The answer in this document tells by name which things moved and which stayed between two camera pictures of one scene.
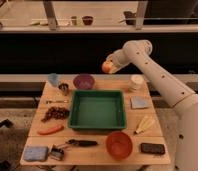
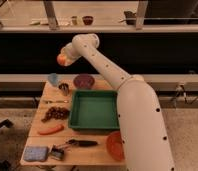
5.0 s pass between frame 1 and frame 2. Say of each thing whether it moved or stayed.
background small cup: stayed
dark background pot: stayed
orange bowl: stayed
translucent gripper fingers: moved
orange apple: moved
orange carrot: stayed
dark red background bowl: stayed
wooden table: stayed
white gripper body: moved
